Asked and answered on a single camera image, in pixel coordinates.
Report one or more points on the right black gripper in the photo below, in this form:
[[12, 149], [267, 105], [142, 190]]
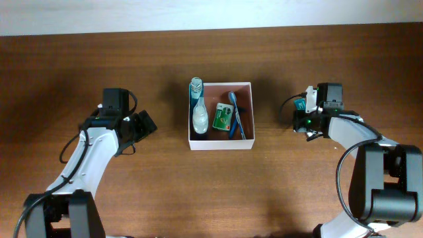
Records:
[[299, 126]]

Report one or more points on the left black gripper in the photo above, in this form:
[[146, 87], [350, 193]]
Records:
[[143, 129]]

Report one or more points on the small toothpaste tube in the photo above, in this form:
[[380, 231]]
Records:
[[300, 104]]

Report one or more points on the purple foam soap pump bottle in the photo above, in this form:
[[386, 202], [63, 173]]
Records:
[[200, 120]]

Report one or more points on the teal mouthwash bottle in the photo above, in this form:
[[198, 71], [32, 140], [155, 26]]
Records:
[[196, 91]]

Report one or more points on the pink cardboard box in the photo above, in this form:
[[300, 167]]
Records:
[[219, 140]]

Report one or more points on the blue disposable razor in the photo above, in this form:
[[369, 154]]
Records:
[[235, 124]]

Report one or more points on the blue toothbrush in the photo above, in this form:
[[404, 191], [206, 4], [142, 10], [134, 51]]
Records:
[[233, 100]]

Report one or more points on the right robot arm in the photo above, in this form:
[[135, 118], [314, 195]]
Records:
[[378, 181]]

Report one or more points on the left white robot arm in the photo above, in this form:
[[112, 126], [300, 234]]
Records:
[[67, 208]]

